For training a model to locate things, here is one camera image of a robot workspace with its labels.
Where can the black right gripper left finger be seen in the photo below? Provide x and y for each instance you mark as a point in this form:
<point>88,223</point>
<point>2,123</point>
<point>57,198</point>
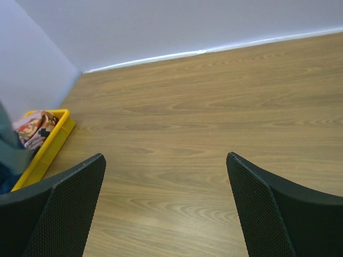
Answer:
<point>52,217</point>

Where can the patterned pink shirt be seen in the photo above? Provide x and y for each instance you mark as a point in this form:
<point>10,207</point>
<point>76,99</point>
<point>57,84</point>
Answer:
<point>35,128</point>

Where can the dark blue shirt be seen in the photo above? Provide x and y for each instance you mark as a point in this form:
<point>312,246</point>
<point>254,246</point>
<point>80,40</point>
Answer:
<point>7,179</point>

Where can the light blue t shirt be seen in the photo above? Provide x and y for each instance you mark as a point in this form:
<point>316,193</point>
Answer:
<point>13,155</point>

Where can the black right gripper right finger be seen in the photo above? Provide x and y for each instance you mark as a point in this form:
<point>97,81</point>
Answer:
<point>281,218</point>

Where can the yellow plastic bin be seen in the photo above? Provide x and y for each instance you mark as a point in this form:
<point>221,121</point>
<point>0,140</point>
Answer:
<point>44,156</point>

